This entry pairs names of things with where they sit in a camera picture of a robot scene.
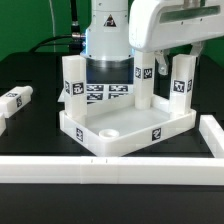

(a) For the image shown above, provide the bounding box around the white right obstacle rail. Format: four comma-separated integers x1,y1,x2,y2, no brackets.
199,115,224,159

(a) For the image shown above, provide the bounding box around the white thin cable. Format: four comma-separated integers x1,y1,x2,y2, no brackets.
48,0,57,38

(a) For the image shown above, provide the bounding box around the white marker base plate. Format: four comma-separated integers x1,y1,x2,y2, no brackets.
57,83,136,105

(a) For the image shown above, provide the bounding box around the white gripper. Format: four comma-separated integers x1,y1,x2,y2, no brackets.
129,0,224,75

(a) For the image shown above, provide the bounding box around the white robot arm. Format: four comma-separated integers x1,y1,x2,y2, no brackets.
82,0,224,75

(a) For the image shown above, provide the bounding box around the black cable with connector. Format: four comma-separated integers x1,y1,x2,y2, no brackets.
27,0,88,54

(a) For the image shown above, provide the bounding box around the white front obstacle rail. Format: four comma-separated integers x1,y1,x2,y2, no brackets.
0,156,224,186

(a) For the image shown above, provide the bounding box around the white obstacle rail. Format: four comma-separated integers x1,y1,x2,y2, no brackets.
0,156,224,186
199,115,224,159

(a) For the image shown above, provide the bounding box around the white desk top tray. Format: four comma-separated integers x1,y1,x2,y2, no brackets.
59,94,196,157

